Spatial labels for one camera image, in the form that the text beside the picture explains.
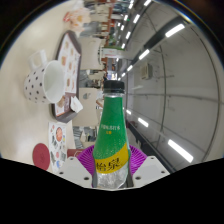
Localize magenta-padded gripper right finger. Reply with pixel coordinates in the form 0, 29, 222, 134
126, 144, 171, 188

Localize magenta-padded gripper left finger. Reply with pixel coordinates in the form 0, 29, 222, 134
56, 145, 98, 188

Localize green drink bottle yellow label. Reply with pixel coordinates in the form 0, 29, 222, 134
92, 79, 132, 190

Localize colourful printed leaflet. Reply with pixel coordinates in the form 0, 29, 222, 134
48, 121, 68, 173

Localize flat round red coaster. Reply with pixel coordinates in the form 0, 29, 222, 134
32, 142, 51, 171

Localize white napkin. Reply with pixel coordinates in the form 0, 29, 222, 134
69, 95, 84, 114

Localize white mug with black dots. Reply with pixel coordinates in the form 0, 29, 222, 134
23, 49, 67, 105

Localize dark tray with paper liner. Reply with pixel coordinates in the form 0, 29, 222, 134
50, 30, 83, 124

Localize ceiling air conditioner unit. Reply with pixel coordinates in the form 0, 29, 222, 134
139, 63, 151, 81

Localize beige dining chairs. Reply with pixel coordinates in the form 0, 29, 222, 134
78, 0, 118, 148

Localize ceiling strip lights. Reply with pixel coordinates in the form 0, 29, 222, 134
114, 0, 195, 164

